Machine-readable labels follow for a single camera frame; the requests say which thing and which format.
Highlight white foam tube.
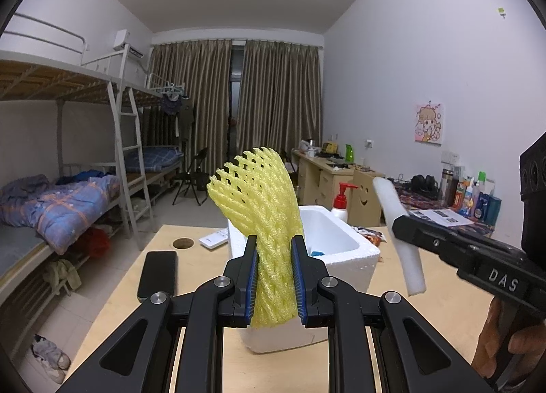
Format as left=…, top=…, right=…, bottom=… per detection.
left=372, top=175, right=428, bottom=296

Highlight yellow foam fruit net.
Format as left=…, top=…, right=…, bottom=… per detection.
left=207, top=147, right=304, bottom=328

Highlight person's right hand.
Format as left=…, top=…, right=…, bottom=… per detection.
left=471, top=296, right=546, bottom=381

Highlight teal box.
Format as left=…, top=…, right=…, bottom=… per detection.
left=480, top=194, right=502, bottom=226

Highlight black smartphone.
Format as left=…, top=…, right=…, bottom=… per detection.
left=137, top=251, right=178, bottom=302

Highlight printed paper sheet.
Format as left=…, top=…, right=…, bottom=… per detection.
left=409, top=209, right=474, bottom=228

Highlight white styrofoam box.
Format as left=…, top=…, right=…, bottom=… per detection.
left=240, top=205, right=380, bottom=353

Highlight red snack packet pile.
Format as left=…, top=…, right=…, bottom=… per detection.
left=354, top=227, right=386, bottom=247

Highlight steel thermos flask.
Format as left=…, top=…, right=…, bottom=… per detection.
left=439, top=169, right=454, bottom=206

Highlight black headphones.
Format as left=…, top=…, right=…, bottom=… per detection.
left=410, top=174, right=439, bottom=200

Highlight white lotion pump bottle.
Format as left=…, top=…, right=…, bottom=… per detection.
left=330, top=182, right=358, bottom=222

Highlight wooden smiley chair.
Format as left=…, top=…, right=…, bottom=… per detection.
left=348, top=170, right=384, bottom=228

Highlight black folding chair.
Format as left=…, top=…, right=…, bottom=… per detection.
left=172, top=147, right=209, bottom=206

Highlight blue plaid quilt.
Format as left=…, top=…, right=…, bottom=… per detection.
left=1, top=174, right=120, bottom=255

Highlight wooden desk with drawers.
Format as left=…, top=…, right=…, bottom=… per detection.
left=291, top=150, right=364, bottom=209

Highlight green plastic item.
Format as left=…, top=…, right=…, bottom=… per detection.
left=344, top=144, right=355, bottom=164

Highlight metal bunk bed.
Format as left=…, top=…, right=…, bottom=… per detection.
left=0, top=12, right=189, bottom=304

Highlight brown window curtains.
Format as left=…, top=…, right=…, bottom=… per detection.
left=151, top=39, right=323, bottom=174

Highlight white air conditioner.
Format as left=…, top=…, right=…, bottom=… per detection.
left=113, top=29, right=144, bottom=59

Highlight anime girl wall poster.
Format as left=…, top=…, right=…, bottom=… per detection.
left=414, top=101, right=444, bottom=145

